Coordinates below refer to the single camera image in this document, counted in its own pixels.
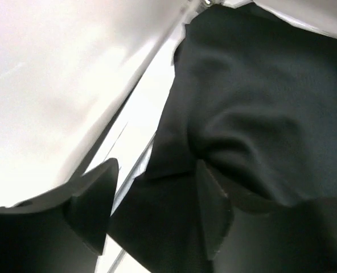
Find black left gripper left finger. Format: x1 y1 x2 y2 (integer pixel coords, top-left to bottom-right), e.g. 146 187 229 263
0 158 118 273

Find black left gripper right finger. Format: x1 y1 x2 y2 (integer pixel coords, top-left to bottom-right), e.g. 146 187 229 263
196 160 337 272

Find black t shirt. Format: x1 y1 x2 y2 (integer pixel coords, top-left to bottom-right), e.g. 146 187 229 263
108 1 337 272

